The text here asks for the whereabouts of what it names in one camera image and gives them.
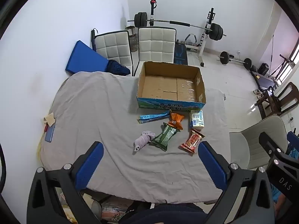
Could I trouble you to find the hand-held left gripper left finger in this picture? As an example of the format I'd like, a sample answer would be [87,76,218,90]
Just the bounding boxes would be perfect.
[27,141,104,224]

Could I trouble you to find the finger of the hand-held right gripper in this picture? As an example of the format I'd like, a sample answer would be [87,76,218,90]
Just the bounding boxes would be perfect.
[258,132,288,159]
[286,131,299,160]

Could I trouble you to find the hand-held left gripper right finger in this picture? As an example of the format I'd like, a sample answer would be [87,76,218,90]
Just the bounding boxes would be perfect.
[198,141,275,224]

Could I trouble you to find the red snack packet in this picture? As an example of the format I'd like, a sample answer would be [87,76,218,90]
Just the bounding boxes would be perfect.
[180,129,205,154]

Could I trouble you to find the white and blue carton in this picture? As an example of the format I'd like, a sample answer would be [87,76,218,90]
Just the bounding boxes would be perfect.
[189,110,205,129]

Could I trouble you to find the green snack packet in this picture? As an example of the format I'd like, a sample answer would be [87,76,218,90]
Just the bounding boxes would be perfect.
[149,122,181,152]

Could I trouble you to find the orange snack packet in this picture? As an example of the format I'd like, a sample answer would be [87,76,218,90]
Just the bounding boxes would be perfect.
[167,111,185,131]

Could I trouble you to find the purple sock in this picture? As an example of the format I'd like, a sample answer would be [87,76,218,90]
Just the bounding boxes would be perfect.
[133,130,156,155]

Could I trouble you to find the blue tube packet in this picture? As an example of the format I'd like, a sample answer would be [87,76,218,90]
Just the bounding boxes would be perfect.
[139,111,170,124]

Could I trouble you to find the cardboard box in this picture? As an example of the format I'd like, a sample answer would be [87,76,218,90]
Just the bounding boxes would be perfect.
[136,61,207,112]

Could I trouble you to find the person's right forearm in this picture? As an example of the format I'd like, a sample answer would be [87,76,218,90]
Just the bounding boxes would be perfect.
[270,184,288,216]

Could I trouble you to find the grey plastic chair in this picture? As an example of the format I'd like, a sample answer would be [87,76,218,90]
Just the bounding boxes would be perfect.
[229,115,292,170]

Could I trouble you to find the dark wooden chair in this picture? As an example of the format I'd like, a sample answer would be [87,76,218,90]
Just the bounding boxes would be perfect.
[255,82,299,120]

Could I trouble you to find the blue phone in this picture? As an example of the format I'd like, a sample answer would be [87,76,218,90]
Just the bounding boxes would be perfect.
[44,124,56,143]

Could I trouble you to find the colourful packets under table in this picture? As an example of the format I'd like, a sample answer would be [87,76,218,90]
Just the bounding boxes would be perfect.
[55,190,133,224]

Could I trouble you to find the grey table cloth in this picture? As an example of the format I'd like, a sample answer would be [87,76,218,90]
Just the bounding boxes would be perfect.
[38,71,230,204]

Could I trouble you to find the tan crumpled paper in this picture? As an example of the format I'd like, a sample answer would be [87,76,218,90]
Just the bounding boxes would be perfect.
[43,113,57,125]

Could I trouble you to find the black exercise machine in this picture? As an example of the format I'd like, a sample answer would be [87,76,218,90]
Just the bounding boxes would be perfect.
[249,69,279,91]

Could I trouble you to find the person's dark clothing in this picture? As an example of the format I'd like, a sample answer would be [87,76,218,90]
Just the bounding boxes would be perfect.
[118,203,207,224]

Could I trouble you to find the short barbell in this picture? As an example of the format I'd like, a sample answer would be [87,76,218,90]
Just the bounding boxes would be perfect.
[218,51,253,70]

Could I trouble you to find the dark blue bag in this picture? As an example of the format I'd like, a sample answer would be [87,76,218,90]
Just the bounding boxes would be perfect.
[106,60,131,76]

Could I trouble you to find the blue foam mat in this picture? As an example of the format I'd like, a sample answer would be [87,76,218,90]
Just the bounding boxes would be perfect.
[65,40,109,74]

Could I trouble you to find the black weight bench pad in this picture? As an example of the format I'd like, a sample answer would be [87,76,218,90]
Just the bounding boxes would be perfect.
[173,42,189,65]

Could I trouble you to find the white quilted chair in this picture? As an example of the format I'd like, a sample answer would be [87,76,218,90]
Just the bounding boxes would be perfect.
[133,27,177,76]
[94,30,134,77]

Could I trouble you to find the white weight rack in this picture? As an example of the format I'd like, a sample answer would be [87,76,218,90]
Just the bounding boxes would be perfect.
[184,8,219,67]

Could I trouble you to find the long barbell with black plates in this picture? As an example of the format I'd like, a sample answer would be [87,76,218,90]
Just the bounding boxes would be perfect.
[127,12,227,41]

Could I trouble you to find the black cable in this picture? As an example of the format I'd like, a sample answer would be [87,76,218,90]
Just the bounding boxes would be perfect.
[0,142,8,195]

